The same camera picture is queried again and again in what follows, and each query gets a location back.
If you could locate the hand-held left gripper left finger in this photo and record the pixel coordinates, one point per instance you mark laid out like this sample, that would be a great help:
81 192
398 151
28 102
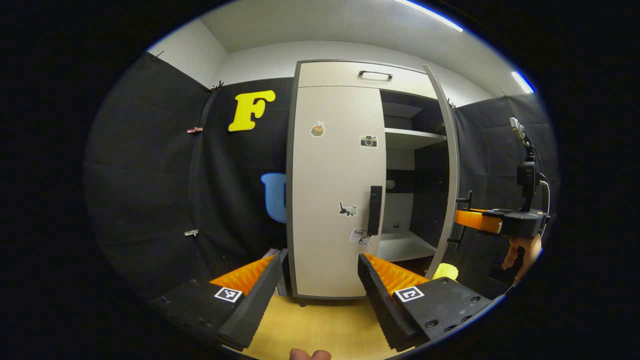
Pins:
257 305

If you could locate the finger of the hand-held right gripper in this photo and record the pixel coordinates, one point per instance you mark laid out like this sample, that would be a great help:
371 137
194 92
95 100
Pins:
472 220

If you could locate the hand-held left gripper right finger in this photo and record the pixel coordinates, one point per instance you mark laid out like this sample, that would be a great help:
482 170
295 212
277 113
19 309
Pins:
382 305

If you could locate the beige double-door shoe cabinet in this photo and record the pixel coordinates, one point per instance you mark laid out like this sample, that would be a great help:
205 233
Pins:
425 200

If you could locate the beige cabinet door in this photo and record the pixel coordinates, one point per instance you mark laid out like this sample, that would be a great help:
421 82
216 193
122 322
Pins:
453 165
330 175

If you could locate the white cabinet shelf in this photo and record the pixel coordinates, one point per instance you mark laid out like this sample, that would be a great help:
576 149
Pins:
410 138

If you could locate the beige cabinet drawer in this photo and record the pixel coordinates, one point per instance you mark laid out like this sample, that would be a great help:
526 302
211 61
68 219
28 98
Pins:
340 75

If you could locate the white cloth clip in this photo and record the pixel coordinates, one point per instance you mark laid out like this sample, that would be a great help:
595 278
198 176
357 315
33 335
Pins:
191 232

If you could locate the short ceiling light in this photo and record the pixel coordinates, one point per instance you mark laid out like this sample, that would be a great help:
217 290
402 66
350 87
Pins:
522 81

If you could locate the black backdrop cloth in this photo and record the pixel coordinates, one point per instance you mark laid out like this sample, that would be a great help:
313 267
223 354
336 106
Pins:
150 175

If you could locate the red cloth clip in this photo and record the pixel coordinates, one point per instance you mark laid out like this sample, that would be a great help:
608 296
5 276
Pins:
195 130

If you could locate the long ceiling light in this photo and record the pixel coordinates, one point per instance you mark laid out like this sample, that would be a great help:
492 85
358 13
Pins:
430 15

